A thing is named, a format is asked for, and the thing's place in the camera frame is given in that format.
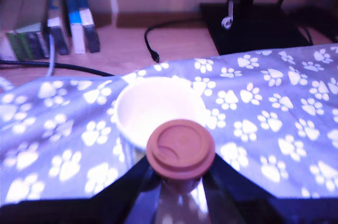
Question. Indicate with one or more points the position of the dark box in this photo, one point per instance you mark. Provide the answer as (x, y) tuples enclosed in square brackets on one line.
[(38, 45)]

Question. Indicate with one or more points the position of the grey paw print blanket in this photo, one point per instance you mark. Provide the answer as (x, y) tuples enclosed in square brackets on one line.
[(264, 129)]

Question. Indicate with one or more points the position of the green box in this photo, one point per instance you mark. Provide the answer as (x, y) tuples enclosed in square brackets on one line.
[(19, 47)]

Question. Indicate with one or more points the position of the cartoon print ceramic mug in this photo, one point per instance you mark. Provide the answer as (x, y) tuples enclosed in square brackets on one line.
[(153, 107)]

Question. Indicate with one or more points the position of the large black monitor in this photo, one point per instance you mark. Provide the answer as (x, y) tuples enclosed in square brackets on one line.
[(251, 31)]

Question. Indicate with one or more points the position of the blue and white book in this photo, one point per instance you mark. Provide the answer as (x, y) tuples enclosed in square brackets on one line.
[(76, 31)]

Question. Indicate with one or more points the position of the dark blue book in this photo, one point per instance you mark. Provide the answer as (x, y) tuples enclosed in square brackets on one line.
[(56, 28)]

